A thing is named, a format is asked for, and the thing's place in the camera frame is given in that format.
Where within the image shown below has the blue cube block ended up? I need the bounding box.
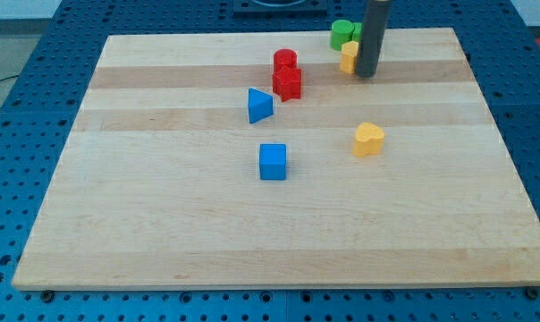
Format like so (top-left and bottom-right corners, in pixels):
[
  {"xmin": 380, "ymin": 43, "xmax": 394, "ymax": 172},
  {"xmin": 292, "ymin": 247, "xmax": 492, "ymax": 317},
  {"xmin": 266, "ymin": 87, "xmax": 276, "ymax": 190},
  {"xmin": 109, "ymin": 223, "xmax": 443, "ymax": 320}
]
[{"xmin": 258, "ymin": 143, "xmax": 287, "ymax": 181}]

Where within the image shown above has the blue triangle block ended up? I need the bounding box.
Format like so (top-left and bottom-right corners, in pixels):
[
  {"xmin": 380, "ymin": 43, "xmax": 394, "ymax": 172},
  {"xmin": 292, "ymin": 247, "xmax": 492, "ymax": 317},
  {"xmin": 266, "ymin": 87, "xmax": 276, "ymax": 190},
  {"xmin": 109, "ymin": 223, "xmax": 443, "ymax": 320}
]
[{"xmin": 248, "ymin": 88, "xmax": 274, "ymax": 123}]

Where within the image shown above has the wooden board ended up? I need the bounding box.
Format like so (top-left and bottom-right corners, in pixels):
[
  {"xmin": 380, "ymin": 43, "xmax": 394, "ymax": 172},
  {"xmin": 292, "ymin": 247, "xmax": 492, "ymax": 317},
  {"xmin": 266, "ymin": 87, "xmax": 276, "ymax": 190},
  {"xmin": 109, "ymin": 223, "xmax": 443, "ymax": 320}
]
[{"xmin": 12, "ymin": 28, "xmax": 540, "ymax": 291}]

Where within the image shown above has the red star block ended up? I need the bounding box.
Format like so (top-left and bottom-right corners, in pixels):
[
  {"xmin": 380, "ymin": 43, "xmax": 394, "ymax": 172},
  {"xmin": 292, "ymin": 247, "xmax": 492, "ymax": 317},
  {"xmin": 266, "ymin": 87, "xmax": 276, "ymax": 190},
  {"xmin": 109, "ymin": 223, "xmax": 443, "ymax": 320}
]
[{"xmin": 272, "ymin": 66, "xmax": 302, "ymax": 102}]

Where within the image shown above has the yellow heart block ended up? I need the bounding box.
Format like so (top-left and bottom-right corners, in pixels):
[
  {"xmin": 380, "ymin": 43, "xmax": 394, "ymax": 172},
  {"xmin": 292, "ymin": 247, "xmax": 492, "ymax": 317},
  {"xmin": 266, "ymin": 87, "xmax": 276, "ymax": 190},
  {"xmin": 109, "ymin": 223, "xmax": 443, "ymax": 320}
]
[{"xmin": 352, "ymin": 123, "xmax": 385, "ymax": 157}]

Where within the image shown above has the red cylinder block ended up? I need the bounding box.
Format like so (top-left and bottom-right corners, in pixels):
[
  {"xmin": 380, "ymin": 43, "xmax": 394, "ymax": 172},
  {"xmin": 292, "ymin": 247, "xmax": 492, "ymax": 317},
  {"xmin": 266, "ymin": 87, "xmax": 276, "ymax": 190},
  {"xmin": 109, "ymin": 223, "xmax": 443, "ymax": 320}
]
[{"xmin": 273, "ymin": 48, "xmax": 298, "ymax": 72}]

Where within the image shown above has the yellow pentagon block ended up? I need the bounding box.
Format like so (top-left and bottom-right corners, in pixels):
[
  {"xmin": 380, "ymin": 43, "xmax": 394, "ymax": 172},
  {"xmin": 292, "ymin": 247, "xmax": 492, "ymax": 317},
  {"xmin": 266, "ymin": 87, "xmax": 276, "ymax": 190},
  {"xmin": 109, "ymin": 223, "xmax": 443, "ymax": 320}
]
[{"xmin": 340, "ymin": 41, "xmax": 359, "ymax": 74}]

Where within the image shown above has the green cylinder block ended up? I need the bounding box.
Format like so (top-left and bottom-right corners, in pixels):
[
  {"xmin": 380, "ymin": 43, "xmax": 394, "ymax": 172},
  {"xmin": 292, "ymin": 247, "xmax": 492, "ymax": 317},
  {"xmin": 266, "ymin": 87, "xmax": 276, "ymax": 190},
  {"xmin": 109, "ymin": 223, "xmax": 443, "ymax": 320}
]
[{"xmin": 330, "ymin": 20, "xmax": 354, "ymax": 51}]

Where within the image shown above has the green block behind rod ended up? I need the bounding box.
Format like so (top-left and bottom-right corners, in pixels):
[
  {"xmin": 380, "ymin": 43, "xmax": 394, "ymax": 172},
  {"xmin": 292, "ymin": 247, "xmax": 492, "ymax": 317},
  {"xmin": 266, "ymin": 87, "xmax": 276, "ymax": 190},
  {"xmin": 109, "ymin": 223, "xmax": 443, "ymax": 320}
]
[{"xmin": 351, "ymin": 22, "xmax": 362, "ymax": 43}]

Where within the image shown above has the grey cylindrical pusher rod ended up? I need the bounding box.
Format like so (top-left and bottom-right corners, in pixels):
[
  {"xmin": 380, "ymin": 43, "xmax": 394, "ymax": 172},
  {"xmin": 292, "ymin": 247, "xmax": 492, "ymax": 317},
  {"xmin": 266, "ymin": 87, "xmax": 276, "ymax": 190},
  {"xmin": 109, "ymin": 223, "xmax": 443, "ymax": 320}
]
[{"xmin": 355, "ymin": 0, "xmax": 392, "ymax": 78}]

